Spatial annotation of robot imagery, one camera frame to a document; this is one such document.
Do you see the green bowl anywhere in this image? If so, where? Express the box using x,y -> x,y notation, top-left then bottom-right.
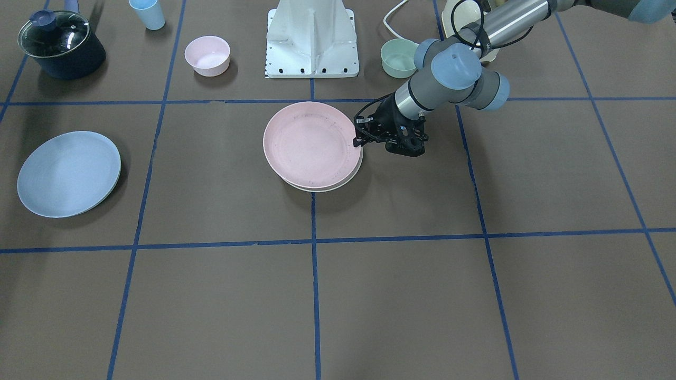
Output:
380,39 -> 419,79

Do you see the white plate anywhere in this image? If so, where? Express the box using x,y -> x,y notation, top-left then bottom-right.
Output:
282,149 -> 364,193

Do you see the light blue plate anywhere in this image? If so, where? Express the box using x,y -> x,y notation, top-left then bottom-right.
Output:
17,131 -> 121,219

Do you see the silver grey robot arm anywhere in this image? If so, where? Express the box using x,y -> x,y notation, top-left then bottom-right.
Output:
353,1 -> 674,157

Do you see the pink bowl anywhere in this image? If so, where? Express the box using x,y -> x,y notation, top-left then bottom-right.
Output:
184,35 -> 230,77

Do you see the light blue cup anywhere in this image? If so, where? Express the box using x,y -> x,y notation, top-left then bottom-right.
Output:
129,0 -> 166,31

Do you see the cream toaster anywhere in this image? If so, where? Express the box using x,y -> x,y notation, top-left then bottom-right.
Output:
441,1 -> 491,39

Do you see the dark blue lidded saucepan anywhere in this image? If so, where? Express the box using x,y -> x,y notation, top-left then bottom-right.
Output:
17,1 -> 107,80

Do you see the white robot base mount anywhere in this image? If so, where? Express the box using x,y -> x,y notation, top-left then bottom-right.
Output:
265,1 -> 360,79

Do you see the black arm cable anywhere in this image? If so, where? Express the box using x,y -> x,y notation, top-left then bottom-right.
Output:
450,0 -> 534,59

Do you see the pink plate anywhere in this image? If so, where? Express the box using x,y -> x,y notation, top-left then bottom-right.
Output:
262,102 -> 362,188

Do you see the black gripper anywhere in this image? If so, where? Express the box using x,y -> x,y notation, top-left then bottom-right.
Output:
352,94 -> 429,158

